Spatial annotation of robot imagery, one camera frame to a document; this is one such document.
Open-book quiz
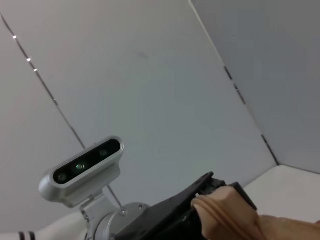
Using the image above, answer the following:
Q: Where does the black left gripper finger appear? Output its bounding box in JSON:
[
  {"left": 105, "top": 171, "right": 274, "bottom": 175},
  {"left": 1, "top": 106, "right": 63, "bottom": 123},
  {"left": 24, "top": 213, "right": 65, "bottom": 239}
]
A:
[
  {"left": 226, "top": 181, "right": 258, "bottom": 212},
  {"left": 191, "top": 171, "right": 228, "bottom": 198}
]

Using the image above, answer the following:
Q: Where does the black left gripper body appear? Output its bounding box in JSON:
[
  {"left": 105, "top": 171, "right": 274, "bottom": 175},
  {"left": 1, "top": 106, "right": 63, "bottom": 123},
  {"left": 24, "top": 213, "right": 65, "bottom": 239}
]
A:
[{"left": 113, "top": 188, "right": 205, "bottom": 240}]

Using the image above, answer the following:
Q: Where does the khaki canvas food bag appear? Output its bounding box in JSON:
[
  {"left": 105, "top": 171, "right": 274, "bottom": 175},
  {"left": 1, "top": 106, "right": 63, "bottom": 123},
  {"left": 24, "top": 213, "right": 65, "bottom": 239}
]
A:
[{"left": 191, "top": 186, "right": 320, "bottom": 240}]

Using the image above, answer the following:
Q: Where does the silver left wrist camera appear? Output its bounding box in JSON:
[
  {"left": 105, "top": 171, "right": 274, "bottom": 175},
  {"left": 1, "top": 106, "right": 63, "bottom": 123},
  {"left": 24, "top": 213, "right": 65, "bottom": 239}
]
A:
[{"left": 38, "top": 135, "right": 125, "bottom": 222}]

